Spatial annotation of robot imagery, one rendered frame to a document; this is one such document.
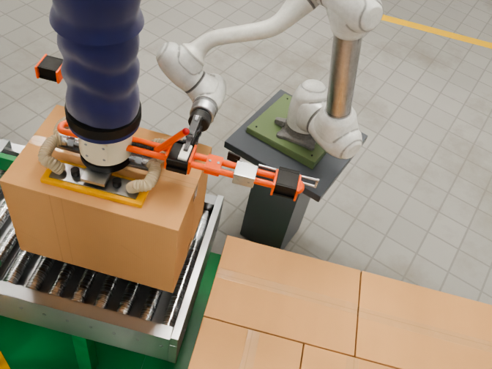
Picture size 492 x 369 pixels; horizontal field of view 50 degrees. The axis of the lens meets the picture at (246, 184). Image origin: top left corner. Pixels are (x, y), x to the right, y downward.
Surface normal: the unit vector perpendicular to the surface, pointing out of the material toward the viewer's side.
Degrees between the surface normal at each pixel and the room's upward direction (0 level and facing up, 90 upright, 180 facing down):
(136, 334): 90
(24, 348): 0
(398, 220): 0
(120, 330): 90
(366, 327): 0
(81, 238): 90
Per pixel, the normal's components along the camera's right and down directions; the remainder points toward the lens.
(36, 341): 0.15, -0.65
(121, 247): -0.22, 0.72
